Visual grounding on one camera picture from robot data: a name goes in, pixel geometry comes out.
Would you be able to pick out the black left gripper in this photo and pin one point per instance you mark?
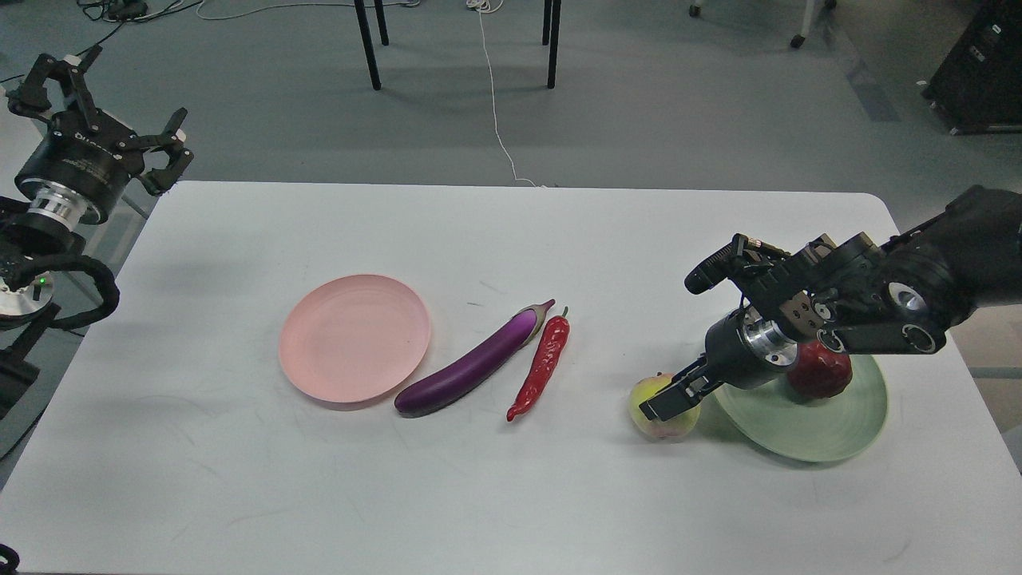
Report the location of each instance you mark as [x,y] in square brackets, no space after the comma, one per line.
[72,168]

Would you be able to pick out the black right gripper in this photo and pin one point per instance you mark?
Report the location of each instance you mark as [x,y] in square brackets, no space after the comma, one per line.
[743,350]

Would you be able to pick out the red pomegranate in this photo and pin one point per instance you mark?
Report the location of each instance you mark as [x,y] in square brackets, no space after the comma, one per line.
[819,372]

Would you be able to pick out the purple eggplant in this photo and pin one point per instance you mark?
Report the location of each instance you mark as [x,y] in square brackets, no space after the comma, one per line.
[456,380]

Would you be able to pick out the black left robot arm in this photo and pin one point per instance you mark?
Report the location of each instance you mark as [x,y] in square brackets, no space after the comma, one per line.
[35,248]

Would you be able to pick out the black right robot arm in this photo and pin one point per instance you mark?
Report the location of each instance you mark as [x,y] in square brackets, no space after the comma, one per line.
[896,298]

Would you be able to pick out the green plate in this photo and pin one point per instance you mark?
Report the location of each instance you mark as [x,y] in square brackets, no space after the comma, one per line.
[775,417]

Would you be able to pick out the red chili pepper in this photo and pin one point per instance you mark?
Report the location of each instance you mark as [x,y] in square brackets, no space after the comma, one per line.
[552,342]

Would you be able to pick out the pink plate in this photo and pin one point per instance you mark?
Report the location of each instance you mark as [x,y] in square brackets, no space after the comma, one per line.
[354,339]

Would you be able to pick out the black equipment case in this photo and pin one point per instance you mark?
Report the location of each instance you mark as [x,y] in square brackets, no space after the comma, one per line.
[977,87]

